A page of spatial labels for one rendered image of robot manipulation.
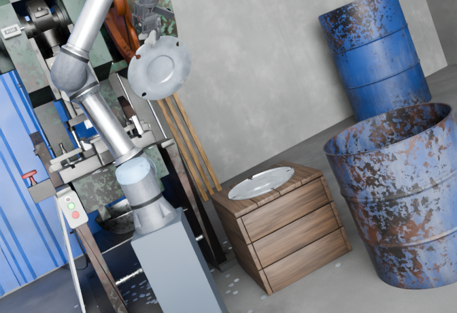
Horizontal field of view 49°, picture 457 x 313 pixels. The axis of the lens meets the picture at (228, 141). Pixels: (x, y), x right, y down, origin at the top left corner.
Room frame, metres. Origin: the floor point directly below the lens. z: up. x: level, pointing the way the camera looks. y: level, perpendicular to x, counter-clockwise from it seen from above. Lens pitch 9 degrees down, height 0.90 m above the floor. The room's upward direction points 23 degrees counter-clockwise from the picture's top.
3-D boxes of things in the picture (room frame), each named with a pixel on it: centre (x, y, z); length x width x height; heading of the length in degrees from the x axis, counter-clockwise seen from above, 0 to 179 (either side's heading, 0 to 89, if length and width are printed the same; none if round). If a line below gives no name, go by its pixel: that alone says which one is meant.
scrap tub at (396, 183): (1.57, -0.48, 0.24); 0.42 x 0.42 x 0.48
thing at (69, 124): (2.37, 0.57, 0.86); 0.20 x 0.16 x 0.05; 110
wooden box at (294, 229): (1.99, -0.06, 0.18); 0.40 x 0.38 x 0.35; 13
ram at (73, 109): (2.32, 0.55, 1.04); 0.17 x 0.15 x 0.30; 20
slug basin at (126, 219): (2.36, 0.57, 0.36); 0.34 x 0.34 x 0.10
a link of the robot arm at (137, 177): (1.69, 0.34, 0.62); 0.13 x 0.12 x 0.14; 4
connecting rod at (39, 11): (2.36, 0.57, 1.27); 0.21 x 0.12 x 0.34; 20
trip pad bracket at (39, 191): (2.04, 0.78, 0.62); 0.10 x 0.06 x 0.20; 110
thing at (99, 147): (2.20, 0.51, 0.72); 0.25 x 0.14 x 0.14; 20
